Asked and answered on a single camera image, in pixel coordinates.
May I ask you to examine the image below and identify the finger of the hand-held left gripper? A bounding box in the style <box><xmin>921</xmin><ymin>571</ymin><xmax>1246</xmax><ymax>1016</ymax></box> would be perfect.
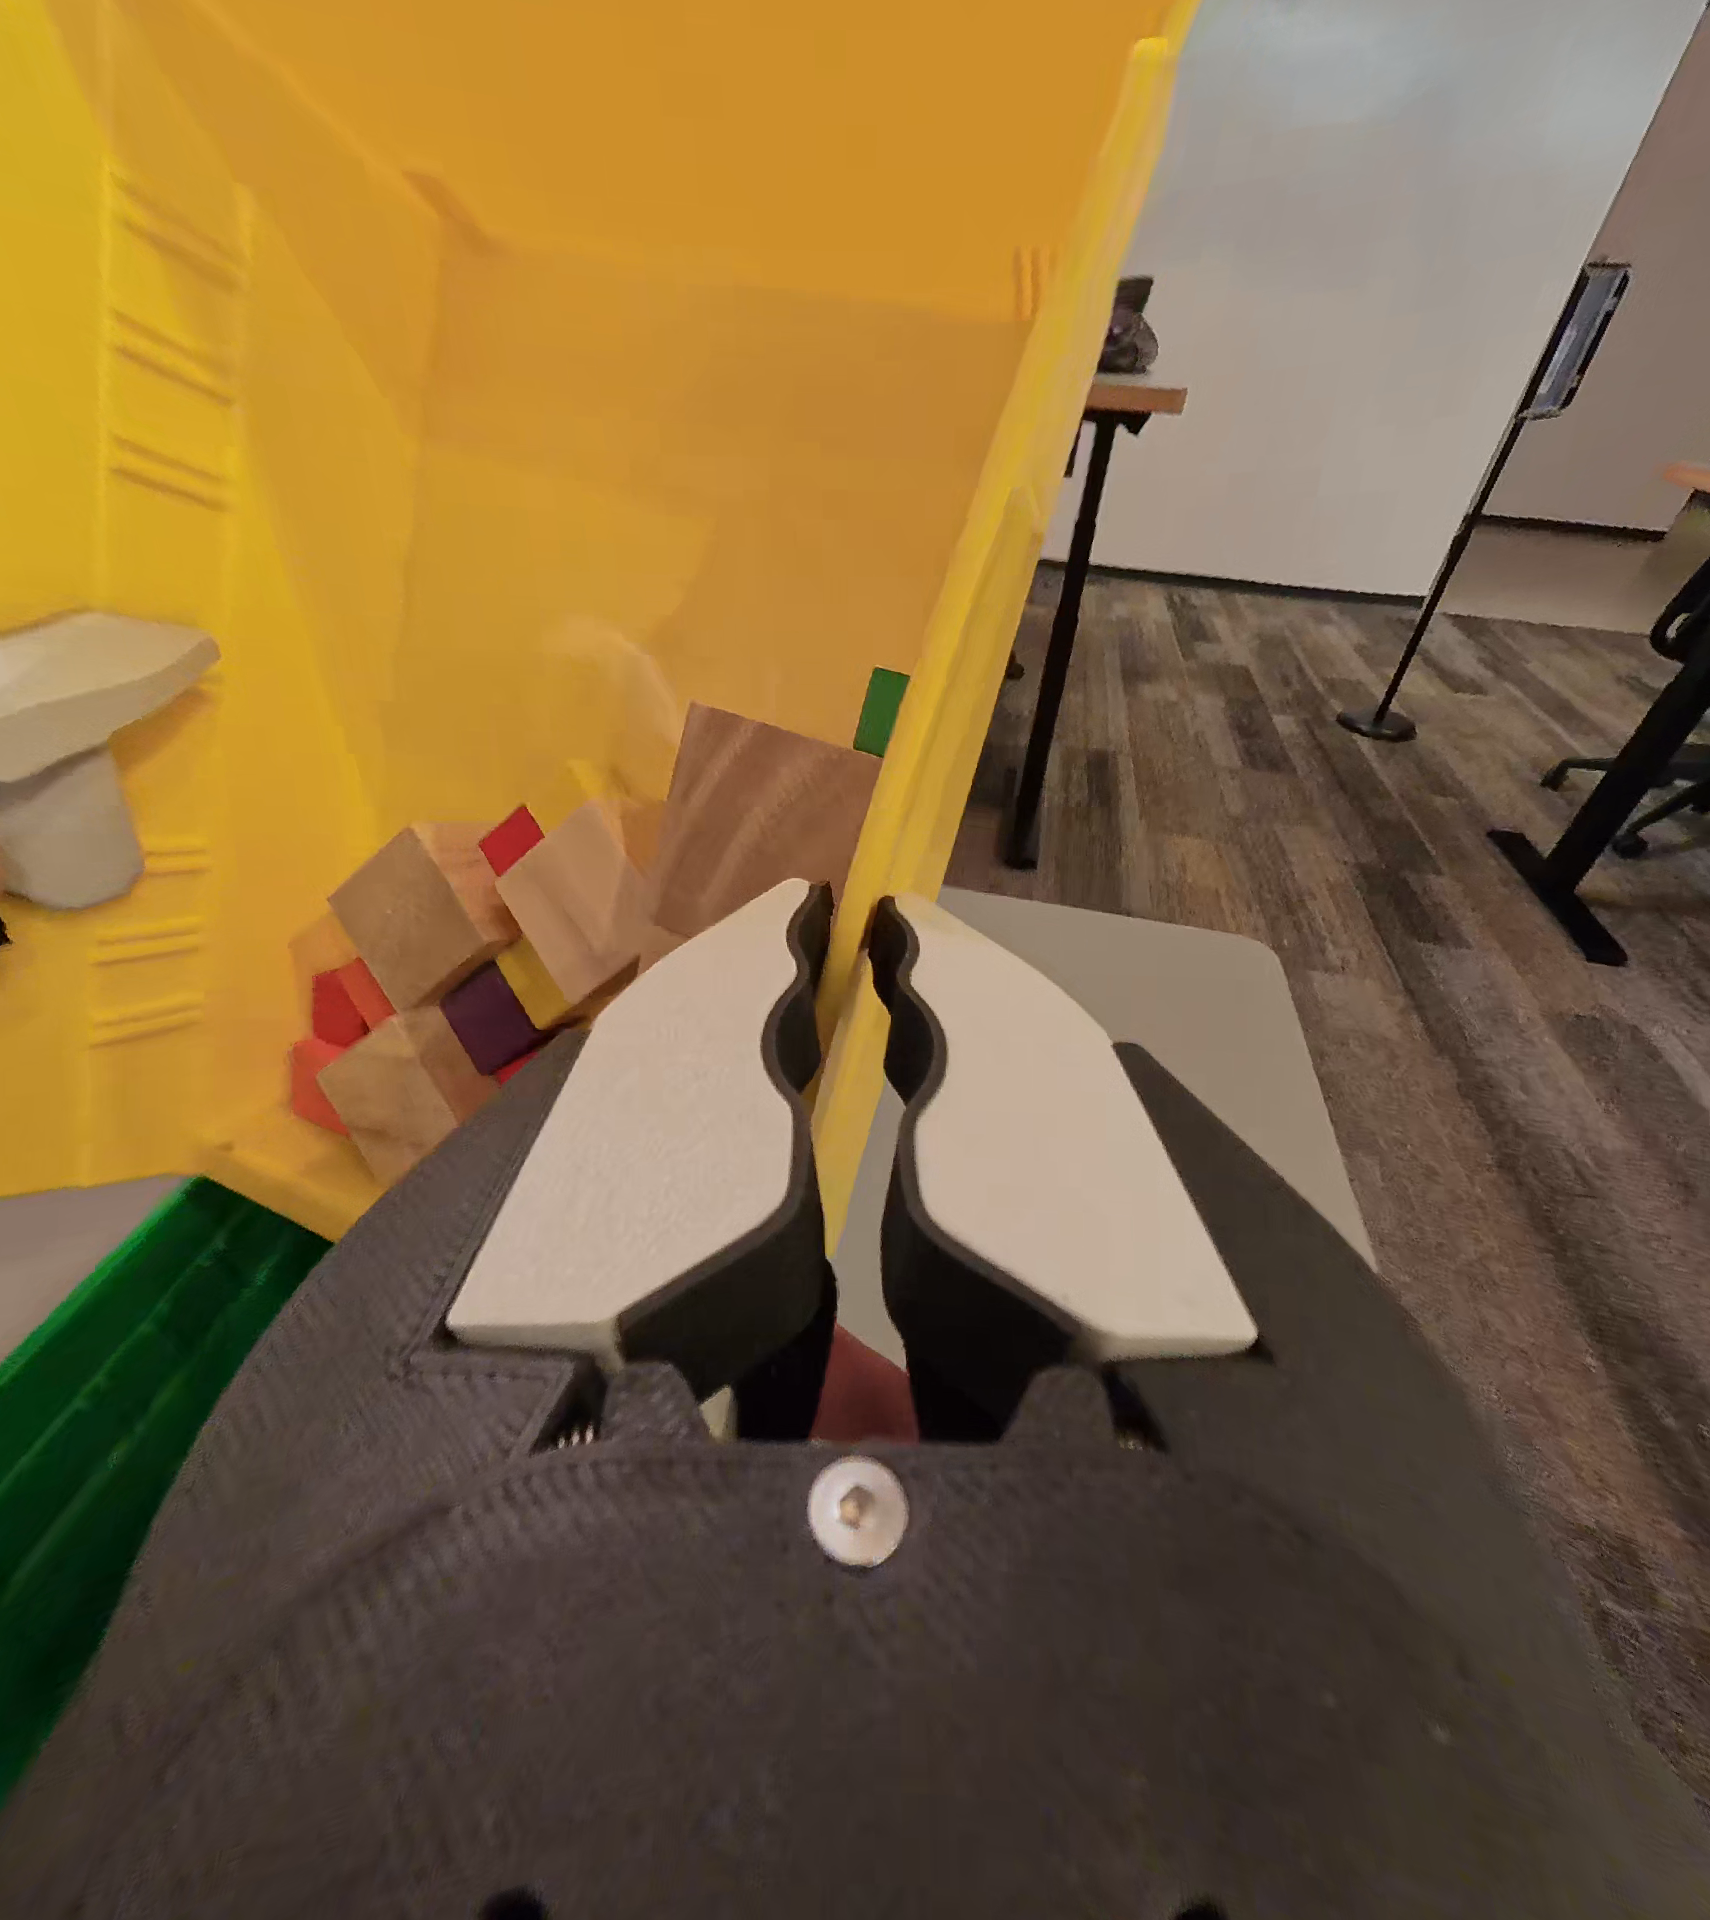
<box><xmin>0</xmin><ymin>605</ymin><xmax>221</xmax><ymax>911</ymax></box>

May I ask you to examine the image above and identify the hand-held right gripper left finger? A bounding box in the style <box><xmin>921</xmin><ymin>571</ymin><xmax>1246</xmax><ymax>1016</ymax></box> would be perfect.
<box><xmin>443</xmin><ymin>877</ymin><xmax>842</xmax><ymax>1404</ymax></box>

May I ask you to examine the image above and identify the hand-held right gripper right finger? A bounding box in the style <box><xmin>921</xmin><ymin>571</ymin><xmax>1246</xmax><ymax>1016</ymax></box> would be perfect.
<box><xmin>865</xmin><ymin>893</ymin><xmax>1262</xmax><ymax>1411</ymax></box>

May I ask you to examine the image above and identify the pile of coloured wooden cubes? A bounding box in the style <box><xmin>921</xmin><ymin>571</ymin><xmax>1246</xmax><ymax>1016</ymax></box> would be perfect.
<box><xmin>287</xmin><ymin>670</ymin><xmax>911</xmax><ymax>1190</ymax></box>

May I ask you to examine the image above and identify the green plastic box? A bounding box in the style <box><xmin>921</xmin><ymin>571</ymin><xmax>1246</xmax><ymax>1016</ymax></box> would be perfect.
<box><xmin>0</xmin><ymin>1175</ymin><xmax>336</xmax><ymax>1780</ymax></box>

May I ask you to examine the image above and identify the yellow plastic box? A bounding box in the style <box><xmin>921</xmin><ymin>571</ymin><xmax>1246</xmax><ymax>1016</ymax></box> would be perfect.
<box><xmin>0</xmin><ymin>0</ymin><xmax>1201</xmax><ymax>1254</ymax></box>

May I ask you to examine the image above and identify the dark red cloth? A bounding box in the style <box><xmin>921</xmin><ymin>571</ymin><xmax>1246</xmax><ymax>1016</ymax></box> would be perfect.
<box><xmin>809</xmin><ymin>1324</ymin><xmax>923</xmax><ymax>1446</ymax></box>

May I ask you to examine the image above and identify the wooden desk with black legs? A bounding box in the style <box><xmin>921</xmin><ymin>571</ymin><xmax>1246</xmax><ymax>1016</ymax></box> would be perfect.
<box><xmin>995</xmin><ymin>382</ymin><xmax>1189</xmax><ymax>875</ymax></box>

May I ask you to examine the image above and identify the black sign stand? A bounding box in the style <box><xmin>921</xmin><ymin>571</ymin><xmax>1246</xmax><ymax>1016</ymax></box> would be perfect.
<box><xmin>1334</xmin><ymin>257</ymin><xmax>1637</xmax><ymax>745</ymax></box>

